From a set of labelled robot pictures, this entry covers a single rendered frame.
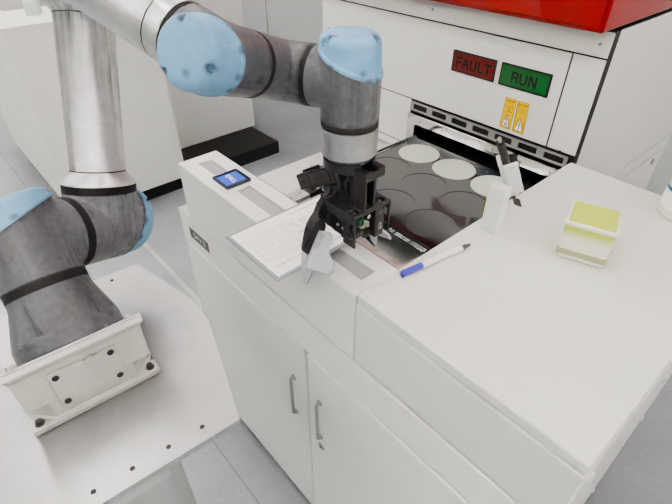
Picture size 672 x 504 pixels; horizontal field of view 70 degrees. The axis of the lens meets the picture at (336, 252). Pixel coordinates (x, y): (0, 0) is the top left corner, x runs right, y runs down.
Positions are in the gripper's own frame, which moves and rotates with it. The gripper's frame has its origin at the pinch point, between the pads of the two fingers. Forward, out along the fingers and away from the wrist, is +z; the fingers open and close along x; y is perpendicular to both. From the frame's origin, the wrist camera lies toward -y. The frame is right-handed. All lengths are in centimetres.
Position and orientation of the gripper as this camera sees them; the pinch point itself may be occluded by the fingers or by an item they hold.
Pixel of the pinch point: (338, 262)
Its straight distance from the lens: 78.3
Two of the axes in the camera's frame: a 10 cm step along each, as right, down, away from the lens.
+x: 7.5, -4.0, 5.2
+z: 0.0, 7.9, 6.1
